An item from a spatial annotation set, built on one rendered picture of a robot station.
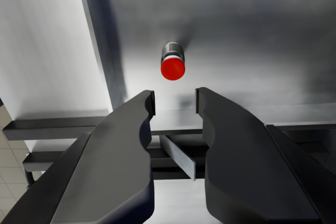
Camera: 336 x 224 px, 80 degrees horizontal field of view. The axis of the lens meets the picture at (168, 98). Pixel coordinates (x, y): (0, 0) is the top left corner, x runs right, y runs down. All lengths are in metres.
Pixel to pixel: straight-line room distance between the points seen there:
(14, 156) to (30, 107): 1.69
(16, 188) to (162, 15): 2.19
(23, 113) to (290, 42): 0.31
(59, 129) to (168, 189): 0.19
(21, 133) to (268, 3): 0.30
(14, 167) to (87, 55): 1.89
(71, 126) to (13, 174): 1.91
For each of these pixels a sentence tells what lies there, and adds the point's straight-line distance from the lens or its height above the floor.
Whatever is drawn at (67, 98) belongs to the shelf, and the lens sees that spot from 0.27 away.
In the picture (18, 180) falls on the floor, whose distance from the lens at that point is 2.19.
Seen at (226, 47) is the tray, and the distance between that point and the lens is 0.22.
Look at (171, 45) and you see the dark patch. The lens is 0.20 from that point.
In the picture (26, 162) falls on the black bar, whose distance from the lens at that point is 0.34.
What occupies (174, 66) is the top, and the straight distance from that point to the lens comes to 0.17.
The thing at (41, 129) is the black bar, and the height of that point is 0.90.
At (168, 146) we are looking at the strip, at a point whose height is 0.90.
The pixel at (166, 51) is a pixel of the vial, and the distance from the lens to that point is 0.19.
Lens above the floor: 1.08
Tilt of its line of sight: 59 degrees down
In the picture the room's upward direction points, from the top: 179 degrees counter-clockwise
